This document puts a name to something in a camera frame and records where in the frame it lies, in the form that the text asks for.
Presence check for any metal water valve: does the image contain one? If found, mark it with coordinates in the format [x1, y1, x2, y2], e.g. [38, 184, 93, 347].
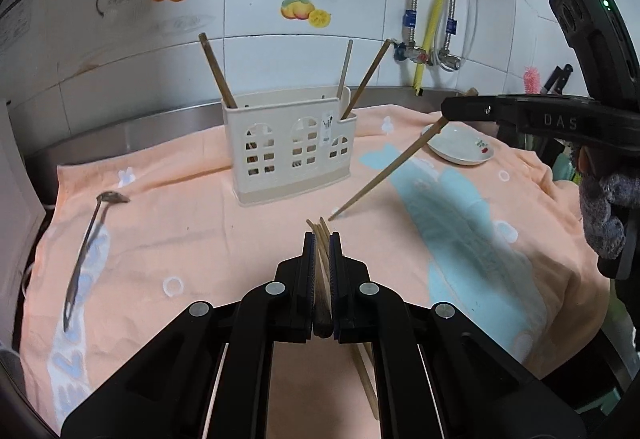
[434, 48, 462, 72]

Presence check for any clear plastic tube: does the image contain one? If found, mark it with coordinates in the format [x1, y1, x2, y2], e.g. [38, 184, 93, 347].
[457, 0, 481, 66]

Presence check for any cream plastic utensil holder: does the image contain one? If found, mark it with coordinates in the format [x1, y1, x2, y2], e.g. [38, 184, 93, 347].
[221, 86, 359, 208]

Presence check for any pink printed towel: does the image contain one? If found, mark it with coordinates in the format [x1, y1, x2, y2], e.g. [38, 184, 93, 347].
[17, 104, 617, 439]

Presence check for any white instruction sticker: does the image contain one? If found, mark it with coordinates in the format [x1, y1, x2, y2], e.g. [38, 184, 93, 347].
[0, 0, 37, 51]

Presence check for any person's right hand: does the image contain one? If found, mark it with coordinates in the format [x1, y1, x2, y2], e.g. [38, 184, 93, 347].
[575, 144, 640, 261]

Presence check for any white microwave oven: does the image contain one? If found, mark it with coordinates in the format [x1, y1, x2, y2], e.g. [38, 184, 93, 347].
[0, 98, 49, 305]

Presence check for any long metal spoon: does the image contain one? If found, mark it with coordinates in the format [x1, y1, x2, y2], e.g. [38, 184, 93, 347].
[62, 191, 131, 333]

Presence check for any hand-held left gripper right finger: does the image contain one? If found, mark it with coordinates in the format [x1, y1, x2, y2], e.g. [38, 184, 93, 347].
[330, 231, 596, 439]

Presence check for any black handled knife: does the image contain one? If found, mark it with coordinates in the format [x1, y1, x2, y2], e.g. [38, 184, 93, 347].
[542, 64, 575, 95]

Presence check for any brown wooden chopstick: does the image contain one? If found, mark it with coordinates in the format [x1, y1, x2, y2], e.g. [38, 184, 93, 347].
[339, 38, 392, 119]
[335, 39, 354, 99]
[325, 219, 381, 421]
[327, 88, 479, 221]
[320, 216, 373, 415]
[198, 32, 239, 109]
[306, 219, 332, 339]
[312, 223, 333, 339]

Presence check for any red handled water valve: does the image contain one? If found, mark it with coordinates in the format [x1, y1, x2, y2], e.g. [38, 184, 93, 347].
[392, 41, 431, 65]

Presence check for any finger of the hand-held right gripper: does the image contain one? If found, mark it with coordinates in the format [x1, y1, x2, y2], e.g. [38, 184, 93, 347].
[441, 93, 525, 125]

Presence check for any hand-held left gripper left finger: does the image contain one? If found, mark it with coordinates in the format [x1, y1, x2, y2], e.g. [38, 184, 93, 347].
[60, 231, 321, 439]

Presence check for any white floral dish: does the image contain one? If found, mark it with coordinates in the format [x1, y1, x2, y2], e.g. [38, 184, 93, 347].
[421, 123, 496, 166]

